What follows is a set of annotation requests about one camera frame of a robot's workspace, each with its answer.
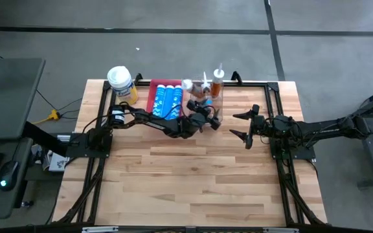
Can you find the orange sealant tube with nozzle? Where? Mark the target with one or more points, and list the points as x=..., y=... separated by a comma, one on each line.
x=204, y=90
x=217, y=85

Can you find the orange sealant tube without nozzle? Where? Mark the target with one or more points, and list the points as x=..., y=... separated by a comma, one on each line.
x=186, y=84

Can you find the black aluminium table frame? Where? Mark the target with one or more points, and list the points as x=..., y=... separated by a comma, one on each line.
x=248, y=84

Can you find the pink translucent plastic tray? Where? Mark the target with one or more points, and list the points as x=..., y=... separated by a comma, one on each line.
x=151, y=94

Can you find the silver metal bracket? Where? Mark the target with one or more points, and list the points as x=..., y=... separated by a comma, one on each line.
x=99, y=229
x=280, y=230

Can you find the black frame clamp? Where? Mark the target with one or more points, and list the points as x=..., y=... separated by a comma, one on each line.
x=138, y=78
x=236, y=77

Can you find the black computer mouse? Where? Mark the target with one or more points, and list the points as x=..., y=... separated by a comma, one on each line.
x=9, y=174

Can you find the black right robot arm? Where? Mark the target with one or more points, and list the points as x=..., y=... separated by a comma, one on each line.
x=322, y=129

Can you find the dark metal frame table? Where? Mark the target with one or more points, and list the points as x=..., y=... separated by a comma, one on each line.
x=372, y=161

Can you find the yellow Lysol wipes canister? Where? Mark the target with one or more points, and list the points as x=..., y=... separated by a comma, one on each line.
x=125, y=92

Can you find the yellow power plug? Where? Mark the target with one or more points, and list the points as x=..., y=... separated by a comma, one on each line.
x=53, y=115

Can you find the clear plastic bin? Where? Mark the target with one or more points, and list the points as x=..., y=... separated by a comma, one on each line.
x=219, y=103

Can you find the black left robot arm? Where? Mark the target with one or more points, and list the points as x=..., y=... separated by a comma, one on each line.
x=154, y=124

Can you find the dark grey desk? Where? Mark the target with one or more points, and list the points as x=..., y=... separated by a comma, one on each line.
x=8, y=97

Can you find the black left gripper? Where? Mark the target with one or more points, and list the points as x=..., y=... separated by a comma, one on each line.
x=206, y=116

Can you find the white printed box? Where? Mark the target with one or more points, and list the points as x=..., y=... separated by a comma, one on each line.
x=57, y=163

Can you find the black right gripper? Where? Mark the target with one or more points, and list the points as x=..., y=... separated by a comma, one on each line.
x=257, y=124

